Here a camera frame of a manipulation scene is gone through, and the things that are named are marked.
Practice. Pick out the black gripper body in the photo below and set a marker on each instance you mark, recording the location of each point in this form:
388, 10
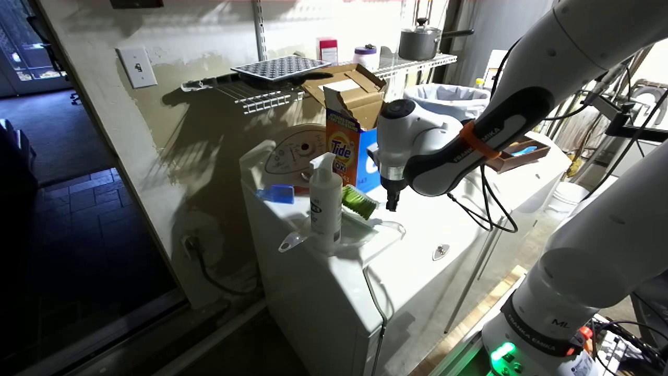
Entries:
392, 189

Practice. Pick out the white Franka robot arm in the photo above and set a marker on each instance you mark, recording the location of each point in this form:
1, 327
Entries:
597, 257

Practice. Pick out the green robot base part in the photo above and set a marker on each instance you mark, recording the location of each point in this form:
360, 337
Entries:
503, 359

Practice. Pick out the blue orange detergent box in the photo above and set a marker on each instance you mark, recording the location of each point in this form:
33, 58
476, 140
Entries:
350, 149

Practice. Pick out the white spray bottle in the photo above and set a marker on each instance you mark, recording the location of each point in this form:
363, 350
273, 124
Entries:
326, 205

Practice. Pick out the white washing machine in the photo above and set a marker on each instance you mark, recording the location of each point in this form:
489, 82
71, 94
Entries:
417, 279

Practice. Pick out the bin with white liner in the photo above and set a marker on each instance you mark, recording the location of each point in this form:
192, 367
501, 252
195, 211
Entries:
449, 99

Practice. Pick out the thin metal rod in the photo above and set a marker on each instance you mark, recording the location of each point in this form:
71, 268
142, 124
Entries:
472, 274

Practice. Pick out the small blue cloth pad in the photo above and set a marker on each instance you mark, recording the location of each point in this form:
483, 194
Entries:
279, 196

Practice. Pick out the white jar with purple lid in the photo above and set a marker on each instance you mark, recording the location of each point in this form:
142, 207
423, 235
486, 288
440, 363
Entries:
365, 59

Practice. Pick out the blue item in tray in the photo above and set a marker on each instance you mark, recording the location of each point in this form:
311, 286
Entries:
527, 151

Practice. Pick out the light wooden plank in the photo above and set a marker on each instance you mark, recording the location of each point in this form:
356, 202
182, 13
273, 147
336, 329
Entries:
472, 317

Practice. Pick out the brown wooden tray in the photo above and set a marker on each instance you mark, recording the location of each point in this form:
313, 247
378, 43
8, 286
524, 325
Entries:
531, 156

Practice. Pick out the grey kettle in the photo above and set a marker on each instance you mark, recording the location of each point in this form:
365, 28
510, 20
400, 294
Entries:
417, 43

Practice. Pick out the pink white container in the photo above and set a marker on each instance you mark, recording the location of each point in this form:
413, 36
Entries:
328, 53

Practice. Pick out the checkered calibration board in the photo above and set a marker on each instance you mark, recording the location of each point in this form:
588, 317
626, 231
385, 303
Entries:
278, 68

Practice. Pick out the metal shelf rail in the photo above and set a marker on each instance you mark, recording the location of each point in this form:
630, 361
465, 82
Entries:
258, 28

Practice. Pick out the black metal bracket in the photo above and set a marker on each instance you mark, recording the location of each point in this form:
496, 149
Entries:
637, 130

